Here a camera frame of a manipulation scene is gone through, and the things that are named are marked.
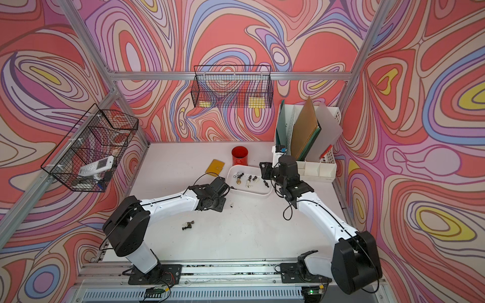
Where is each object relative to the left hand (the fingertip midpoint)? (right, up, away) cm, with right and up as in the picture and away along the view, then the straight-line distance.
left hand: (221, 203), depth 90 cm
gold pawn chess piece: (+8, +9, +11) cm, 17 cm away
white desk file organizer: (+61, +46, +10) cm, 77 cm away
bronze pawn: (+17, +11, +12) cm, 23 cm away
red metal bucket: (+9, +24, +12) cm, 28 cm away
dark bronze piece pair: (-15, -10, -3) cm, 18 cm away
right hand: (+19, +17, -7) cm, 27 cm away
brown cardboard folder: (+44, +39, +11) cm, 60 cm away
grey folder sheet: (+50, +34, -5) cm, 61 cm away
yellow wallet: (-6, +17, +18) cm, 25 cm away
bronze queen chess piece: (+14, +11, +12) cm, 22 cm away
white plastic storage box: (+12, +10, +12) cm, 20 cm away
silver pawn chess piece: (+7, +13, +13) cm, 20 cm away
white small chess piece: (+5, -2, +3) cm, 6 cm away
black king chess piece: (+9, +12, +13) cm, 20 cm away
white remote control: (-45, +18, -21) cm, 53 cm away
